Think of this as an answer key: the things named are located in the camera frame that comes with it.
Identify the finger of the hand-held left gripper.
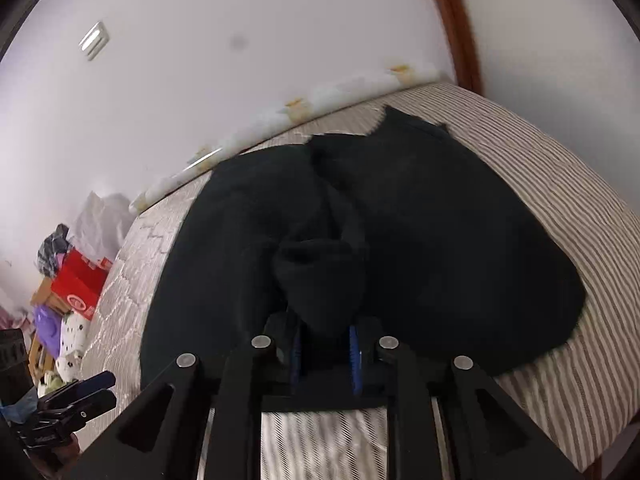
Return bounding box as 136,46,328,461
45,371,117,403
47,389,118,421

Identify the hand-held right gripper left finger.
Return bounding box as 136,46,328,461
65,312,306,480

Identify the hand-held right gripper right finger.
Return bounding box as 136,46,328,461
347,317,583,480

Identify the black sweater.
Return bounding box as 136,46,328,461
140,105,587,393

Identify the white spotted plush toy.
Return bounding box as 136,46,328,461
55,310,93,381

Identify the purple bag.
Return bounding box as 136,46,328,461
32,305,63,356

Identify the red paper bag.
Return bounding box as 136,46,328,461
50,249,113,322

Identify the dark plaid cloth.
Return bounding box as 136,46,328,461
36,224,71,277

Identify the white paper bag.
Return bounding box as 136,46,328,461
67,191,136,261

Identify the striped bed mattress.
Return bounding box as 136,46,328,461
80,80,640,480

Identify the white patterned rolled sheet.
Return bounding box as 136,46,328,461
129,64,441,213

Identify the white wall switch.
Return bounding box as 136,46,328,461
77,21,111,61

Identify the brown wooden door frame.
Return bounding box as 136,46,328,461
417,0,483,93

